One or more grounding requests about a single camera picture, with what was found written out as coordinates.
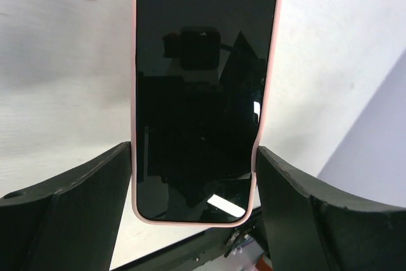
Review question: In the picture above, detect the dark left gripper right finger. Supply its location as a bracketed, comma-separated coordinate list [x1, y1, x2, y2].
[256, 147, 405, 270]

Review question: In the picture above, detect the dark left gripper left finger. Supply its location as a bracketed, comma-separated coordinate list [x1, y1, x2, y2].
[1, 142, 131, 270]

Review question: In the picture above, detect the black phone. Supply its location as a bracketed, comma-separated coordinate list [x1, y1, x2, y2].
[135, 0, 276, 223]

